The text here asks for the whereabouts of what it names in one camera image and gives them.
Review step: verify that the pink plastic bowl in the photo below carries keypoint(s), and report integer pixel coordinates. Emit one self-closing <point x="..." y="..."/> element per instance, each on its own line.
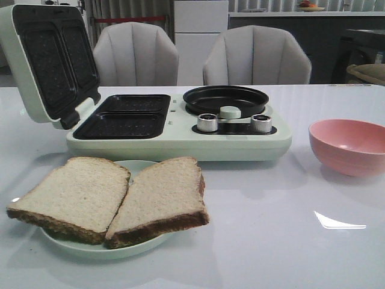
<point x="350" y="147"/>

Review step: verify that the black round frying pan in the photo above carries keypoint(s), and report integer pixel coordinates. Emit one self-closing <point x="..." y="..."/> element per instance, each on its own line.
<point x="209" y="99"/>

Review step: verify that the white cabinet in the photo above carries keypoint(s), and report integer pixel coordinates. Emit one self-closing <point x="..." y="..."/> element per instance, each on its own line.
<point x="196" y="26"/>

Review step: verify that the white bread slice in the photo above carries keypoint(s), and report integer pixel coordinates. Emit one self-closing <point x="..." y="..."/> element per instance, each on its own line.
<point x="80" y="198"/>
<point x="164" y="197"/>

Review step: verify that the right grey upholstered chair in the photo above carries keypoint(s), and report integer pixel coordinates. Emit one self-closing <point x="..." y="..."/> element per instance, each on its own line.
<point x="256" y="55"/>

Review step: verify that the green breakfast maker base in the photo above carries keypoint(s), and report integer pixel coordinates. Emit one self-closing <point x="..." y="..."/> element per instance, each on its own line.
<point x="157" y="127"/>

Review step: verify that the light green round plate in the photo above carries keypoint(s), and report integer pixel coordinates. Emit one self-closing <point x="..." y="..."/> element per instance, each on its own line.
<point x="72" y="246"/>

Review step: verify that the left silver control knob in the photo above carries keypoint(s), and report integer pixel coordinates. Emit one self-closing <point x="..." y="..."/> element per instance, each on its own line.
<point x="207" y="122"/>

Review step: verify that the grey upholstered chair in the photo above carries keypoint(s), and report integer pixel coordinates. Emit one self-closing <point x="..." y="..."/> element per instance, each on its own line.
<point x="136" y="54"/>
<point x="256" y="55"/>

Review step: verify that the tan cushion at right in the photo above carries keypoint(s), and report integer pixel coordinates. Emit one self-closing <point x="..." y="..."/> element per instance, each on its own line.
<point x="369" y="73"/>

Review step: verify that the fruit plate on counter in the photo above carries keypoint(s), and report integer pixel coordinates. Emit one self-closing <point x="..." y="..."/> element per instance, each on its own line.
<point x="308" y="6"/>

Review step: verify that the green breakfast maker lid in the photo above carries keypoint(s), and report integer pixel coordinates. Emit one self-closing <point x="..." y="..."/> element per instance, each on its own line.
<point x="51" y="59"/>

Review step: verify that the green round pan knob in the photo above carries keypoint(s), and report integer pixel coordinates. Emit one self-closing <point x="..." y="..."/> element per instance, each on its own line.
<point x="230" y="112"/>

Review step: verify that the right silver control knob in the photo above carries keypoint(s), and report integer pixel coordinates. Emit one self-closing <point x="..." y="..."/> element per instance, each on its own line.
<point x="261" y="123"/>

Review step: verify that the left grey upholstered chair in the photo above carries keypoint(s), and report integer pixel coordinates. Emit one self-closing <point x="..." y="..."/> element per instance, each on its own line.
<point x="136" y="54"/>

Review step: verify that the silver control knob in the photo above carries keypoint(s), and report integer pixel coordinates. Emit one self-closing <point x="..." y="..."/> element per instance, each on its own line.
<point x="207" y="122"/>
<point x="261" y="123"/>

